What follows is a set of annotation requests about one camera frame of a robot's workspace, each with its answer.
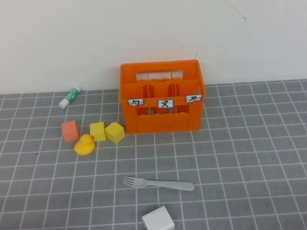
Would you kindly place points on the grey plastic fork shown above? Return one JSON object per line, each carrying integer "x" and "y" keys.
{"x": 168, "y": 184}

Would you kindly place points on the orange plastic cutlery holder crate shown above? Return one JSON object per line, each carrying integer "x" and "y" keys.
{"x": 163, "y": 124}

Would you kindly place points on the paper label with fork character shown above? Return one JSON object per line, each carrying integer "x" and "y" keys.
{"x": 165, "y": 103}

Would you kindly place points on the paper label with spoon character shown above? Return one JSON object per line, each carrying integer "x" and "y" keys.
{"x": 136, "y": 102}

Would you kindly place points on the yellow foam cube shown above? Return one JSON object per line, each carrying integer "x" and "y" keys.
{"x": 98, "y": 131}
{"x": 115, "y": 133}

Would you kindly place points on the paper label with knife character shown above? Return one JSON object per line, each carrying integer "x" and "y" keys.
{"x": 193, "y": 98}

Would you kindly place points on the yellow rubber duck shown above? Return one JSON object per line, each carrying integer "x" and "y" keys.
{"x": 83, "y": 146}

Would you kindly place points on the orange foam cube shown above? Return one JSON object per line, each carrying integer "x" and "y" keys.
{"x": 70, "y": 131}

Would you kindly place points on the white and green glue stick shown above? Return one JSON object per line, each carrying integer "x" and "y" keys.
{"x": 68, "y": 98}

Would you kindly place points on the grey grid-pattern table mat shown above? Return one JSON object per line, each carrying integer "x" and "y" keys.
{"x": 239, "y": 167}

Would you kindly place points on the white rectangular box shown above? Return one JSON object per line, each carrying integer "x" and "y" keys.
{"x": 158, "y": 219}

